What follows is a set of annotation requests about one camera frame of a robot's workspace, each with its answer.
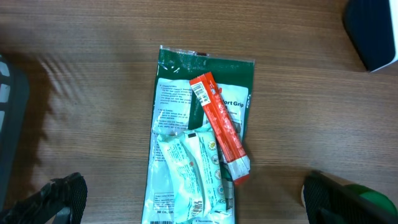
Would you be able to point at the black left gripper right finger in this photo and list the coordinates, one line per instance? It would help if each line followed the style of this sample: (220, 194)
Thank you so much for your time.
(327, 202)

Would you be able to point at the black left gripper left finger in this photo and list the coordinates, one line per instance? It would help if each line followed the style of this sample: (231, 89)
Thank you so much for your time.
(62, 200)

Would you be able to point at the red-lidded white cup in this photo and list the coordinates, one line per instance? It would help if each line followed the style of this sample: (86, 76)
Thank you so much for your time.
(373, 196)

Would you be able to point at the light teal wipes packet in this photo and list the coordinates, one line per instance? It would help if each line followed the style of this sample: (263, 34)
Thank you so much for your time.
(194, 167)

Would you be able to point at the green 3M glove package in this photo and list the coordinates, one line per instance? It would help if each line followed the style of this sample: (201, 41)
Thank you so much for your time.
(176, 108)

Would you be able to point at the red stick sachet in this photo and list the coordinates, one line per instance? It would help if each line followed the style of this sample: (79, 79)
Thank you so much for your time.
(207, 91)

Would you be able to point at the white barcode scanner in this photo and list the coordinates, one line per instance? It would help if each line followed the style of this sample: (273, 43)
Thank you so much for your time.
(372, 27)

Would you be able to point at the grey plastic mesh basket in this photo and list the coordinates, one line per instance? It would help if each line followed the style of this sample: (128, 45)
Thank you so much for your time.
(14, 96)

